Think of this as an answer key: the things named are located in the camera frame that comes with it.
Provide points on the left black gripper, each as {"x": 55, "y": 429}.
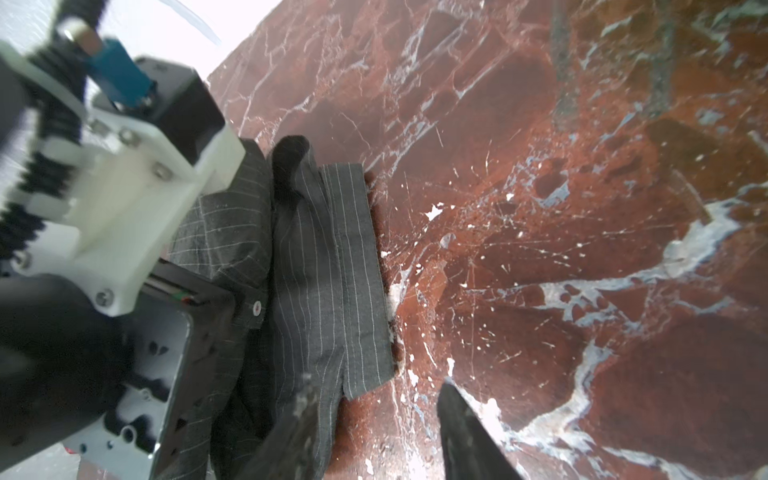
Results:
{"x": 118, "y": 391}

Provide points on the dark grey striped shirt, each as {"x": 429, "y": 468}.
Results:
{"x": 294, "y": 242}

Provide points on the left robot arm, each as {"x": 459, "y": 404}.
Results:
{"x": 85, "y": 64}

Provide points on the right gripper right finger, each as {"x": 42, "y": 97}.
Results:
{"x": 468, "y": 450}

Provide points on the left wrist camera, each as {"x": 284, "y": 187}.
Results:
{"x": 130, "y": 193}

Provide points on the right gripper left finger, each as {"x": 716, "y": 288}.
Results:
{"x": 288, "y": 451}

